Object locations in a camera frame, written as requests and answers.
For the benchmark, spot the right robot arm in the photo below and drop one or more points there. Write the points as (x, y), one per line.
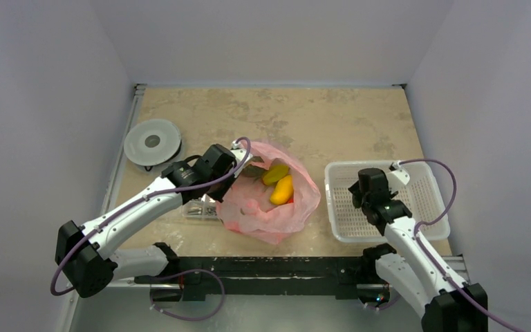
(443, 299)

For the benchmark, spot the white perforated plastic basket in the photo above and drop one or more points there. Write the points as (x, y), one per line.
(420, 199)

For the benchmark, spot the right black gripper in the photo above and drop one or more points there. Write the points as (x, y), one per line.
(359, 199)

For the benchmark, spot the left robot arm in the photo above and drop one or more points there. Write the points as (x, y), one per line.
(89, 257)

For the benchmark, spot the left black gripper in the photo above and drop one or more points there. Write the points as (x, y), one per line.
(218, 196)

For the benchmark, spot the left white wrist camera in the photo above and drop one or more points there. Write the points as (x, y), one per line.
(241, 150)

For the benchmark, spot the pink plastic bag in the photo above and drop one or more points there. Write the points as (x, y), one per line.
(246, 208)

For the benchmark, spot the yellow fake fruit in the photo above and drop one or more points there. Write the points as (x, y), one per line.
(283, 191)

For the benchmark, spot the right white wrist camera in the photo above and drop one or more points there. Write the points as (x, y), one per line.
(397, 176)

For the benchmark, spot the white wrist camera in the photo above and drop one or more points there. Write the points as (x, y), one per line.
(241, 150)
(397, 176)

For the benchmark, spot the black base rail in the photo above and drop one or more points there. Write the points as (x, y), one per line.
(194, 278)

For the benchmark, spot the white round disc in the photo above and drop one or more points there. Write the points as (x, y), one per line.
(152, 142)

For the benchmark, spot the clear screw organizer box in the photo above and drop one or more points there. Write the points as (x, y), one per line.
(203, 208)

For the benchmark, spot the olive green fake fruit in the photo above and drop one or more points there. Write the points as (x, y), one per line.
(274, 174)

